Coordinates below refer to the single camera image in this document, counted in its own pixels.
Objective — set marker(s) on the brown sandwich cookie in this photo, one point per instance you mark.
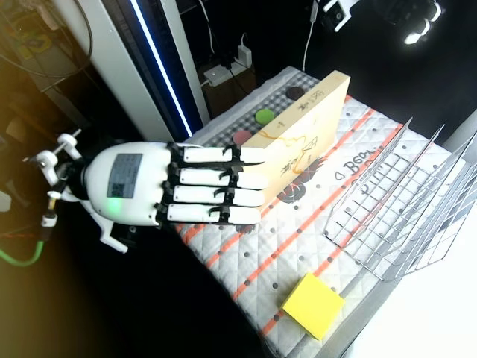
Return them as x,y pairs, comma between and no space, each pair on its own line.
294,92

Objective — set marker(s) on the white plug charger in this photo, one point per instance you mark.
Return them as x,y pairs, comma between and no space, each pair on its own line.
244,56

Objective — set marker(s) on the white power strip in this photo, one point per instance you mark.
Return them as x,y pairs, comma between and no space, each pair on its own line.
220,74

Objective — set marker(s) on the white column with blue light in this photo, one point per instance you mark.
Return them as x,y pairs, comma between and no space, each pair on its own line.
112,56

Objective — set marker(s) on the yellow foam block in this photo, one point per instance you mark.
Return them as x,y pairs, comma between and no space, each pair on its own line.
313,306

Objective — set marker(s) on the green sandwich cookie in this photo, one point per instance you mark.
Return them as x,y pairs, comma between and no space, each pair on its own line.
264,116

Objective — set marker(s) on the pink sandwich cookie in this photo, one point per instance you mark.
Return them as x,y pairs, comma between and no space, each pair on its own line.
240,136

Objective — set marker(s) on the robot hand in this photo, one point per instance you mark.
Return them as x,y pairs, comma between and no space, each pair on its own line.
417,33
123,179

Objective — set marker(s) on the beige hardcover book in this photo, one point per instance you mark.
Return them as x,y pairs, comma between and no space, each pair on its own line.
298,141

